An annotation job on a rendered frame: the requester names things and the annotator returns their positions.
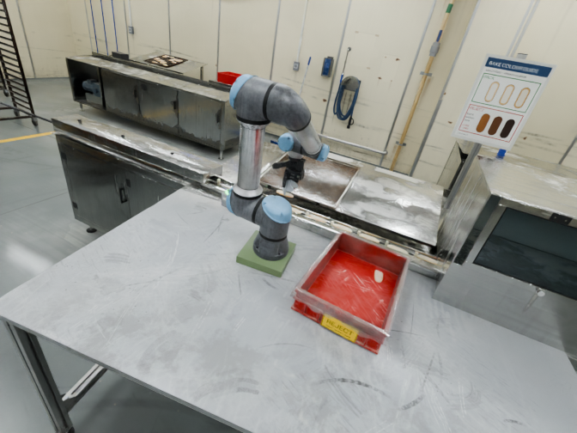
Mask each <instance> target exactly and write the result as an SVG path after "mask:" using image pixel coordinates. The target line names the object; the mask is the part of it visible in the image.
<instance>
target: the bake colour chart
mask: <svg viewBox="0 0 577 433"><path fill-rule="evenodd" d="M556 67H557V65H556V64H546V63H542V62H537V61H531V60H526V59H521V58H511V57H506V56H501V55H495V54H491V53H487V54H486V57H485V59H484V60H483V64H482V66H481V68H480V71H479V72H478V74H477V78H476V80H475V82H474V84H473V86H472V88H471V91H470V93H469V95H468V97H467V100H466V102H465V104H464V107H463V109H462V111H461V114H460V115H459V118H458V121H457V123H456V125H455V126H454V129H453V131H452V135H451V137H457V138H461V139H464V140H468V141H472V142H475V143H481V144H485V145H488V146H492V147H496V148H499V149H505V150H509V151H510V150H511V148H512V147H513V145H514V143H515V141H516V139H517V138H518V136H519V134H520V132H521V131H522V129H523V127H524V125H525V123H526V121H527V120H528V118H529V117H530V115H531V112H532V110H533V109H534V107H535V106H536V104H537V102H538V100H539V98H540V96H541V94H542V93H543V91H544V89H545V87H546V86H547V84H548V82H549V80H550V78H551V77H552V75H553V73H554V71H555V70H556Z"/></svg>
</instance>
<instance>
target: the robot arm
mask: <svg viewBox="0 0 577 433"><path fill-rule="evenodd" d="M229 102H230V105H231V107H232V108H233V109H234V110H236V119H237V120H238V121H239V122H240V147H239V163H238V179H237V183H235V184H234V186H232V187H231V188H230V190H229V191H228V195H227V198H226V205H227V208H228V210H229V211H230V212H231V213H233V214H235V215H236V216H237V217H241V218H244V219H246V220H247V221H249V222H251V223H254V224H257V225H258V226H259V232H258V234H257V236H256V238H255V239H254V242H253V246H252V248H253V251H254V252H255V254H256V255H257V256H259V258H261V259H265V260H269V261H277V260H280V259H283V258H285V257H286V256H287V254H288V252H289V242H288V237H287V235H288V231H289V224H290V220H291V217H292V207H291V204H290V203H289V202H288V201H287V200H286V199H285V198H282V197H280V196H277V195H276V196H274V195H269V196H267V197H265V196H263V195H262V194H263V188H262V186H261V185H260V184H259V182H260V174H261V166H262V158H263V149H264V134H265V127H266V126H267V125H268V124H269V123H270V122H271V121H272V122H276V123H278V124H280V125H284V126H285V127H286V128H287V129H288V130H289V131H290V132H288V133H284V134H283V135H281V136H280V137H279V138H278V142H277V143H278V147H279V149H280V150H282V151H284V152H288V159H289V160H285V161H281V162H274V163H273V164H272V168H273V169H278V168H283V167H286V169H285V172H284V176H283V180H282V192H283V195H284V196H285V193H286V192H292V191H293V190H294V188H297V187H298V185H297V184H296V183H295V182H297V183H298V182H299V180H302V179H303V177H304V173H305V169H304V168H303V167H304V162H306V159H304V158H302V157H303V156H307V157H310V158H313V159H314V160H316V161H320V162H324V161H325V160H326V158H327V156H328V155H329V151H330V147H329V146H328V145H326V144H324V143H321V142H320V139H319V136H318V134H317V132H316V131H315V129H314V126H313V123H312V121H311V118H312V115H311V112H310V110H309V108H308V106H307V104H306V102H305V101H304V100H302V98H301V97H300V96H299V95H298V94H297V93H296V92H295V91H294V90H293V89H292V88H291V87H289V86H287V85H285V84H282V83H279V82H273V81H271V80H267V79H264V78H262V77H258V76H252V75H248V74H244V75H241V76H239V77H238V78H237V79H236V81H235V82H234V84H233V86H232V88H231V90H230V95H229ZM303 172H304V173H303Z"/></svg>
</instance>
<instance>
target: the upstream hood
mask: <svg viewBox="0 0 577 433"><path fill-rule="evenodd" d="M51 120H52V124H53V126H55V127H57V128H59V129H62V130H65V131H68V132H70V133H73V134H76V135H77V136H80V137H84V138H86V139H89V140H91V141H94V142H96V143H100V144H102V145H105V146H107V147H109V148H112V149H115V150H118V151H120V152H123V153H125V154H127V155H130V156H134V157H136V158H138V159H141V160H144V161H146V162H150V163H152V164H155V165H156V166H159V167H162V168H165V169H168V170H170V171H173V172H175V173H177V174H181V175H184V176H186V177H188V178H191V179H193V180H197V181H199V182H202V183H204V182H206V181H208V180H210V176H213V175H215V174H217V176H218V175H220V176H222V165H221V164H218V163H215V162H212V161H209V160H206V159H203V158H201V157H198V156H195V155H192V154H189V153H186V152H184V151H181V150H179V149H175V148H172V147H169V146H166V145H165V144H162V143H157V142H155V141H152V140H150V139H147V138H145V137H140V136H138V135H135V134H133V133H130V132H128V131H123V130H120V129H119V128H116V127H113V126H110V125H106V124H103V123H101V122H99V121H96V120H93V119H89V118H86V117H84V116H82V115H79V114H72V115H66V116H59V117H52V118H51Z"/></svg>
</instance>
